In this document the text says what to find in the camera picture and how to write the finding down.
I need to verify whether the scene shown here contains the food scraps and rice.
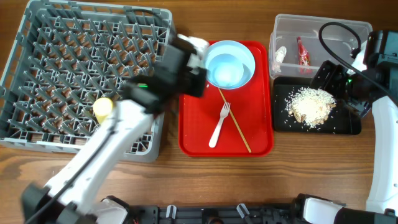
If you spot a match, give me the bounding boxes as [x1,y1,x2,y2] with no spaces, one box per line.
[284,87,336,128]

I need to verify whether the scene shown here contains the light blue small bowl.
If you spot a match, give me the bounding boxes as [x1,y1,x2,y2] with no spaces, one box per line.
[205,54,254,90]

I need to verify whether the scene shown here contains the yellow cup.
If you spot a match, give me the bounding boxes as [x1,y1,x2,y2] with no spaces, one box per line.
[93,97,114,124]

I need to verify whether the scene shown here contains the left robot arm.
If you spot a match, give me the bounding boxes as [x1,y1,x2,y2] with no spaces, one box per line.
[21,34,209,223]

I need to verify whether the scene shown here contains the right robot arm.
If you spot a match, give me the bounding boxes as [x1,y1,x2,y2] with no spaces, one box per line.
[292,30,397,223]

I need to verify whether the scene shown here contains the black waste tray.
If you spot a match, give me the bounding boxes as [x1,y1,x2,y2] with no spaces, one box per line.
[272,77,362,135]

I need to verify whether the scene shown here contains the grey dishwasher rack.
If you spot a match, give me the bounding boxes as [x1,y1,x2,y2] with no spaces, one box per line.
[1,1,175,153]

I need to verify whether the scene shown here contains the wooden chopstick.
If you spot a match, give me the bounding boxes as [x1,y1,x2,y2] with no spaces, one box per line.
[218,88,252,154]

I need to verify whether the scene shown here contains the red wrapper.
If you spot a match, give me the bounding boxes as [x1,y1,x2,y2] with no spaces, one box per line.
[297,37,311,74]

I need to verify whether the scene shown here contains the light blue plate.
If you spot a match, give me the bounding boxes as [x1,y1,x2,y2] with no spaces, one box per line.
[204,40,256,71]

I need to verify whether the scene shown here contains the red plastic tray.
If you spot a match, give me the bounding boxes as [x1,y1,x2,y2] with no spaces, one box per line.
[178,40,274,157]

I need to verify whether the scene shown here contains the white plastic fork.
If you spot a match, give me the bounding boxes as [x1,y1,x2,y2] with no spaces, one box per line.
[209,102,230,148]

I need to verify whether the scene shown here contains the clear plastic bin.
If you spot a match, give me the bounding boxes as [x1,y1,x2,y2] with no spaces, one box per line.
[269,14,373,79]

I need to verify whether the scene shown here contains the crumpled white wrapper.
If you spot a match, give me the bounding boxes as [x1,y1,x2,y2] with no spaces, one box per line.
[272,46,287,73]

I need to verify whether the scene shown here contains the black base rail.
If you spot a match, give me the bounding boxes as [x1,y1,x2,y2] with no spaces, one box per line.
[125,203,296,224]

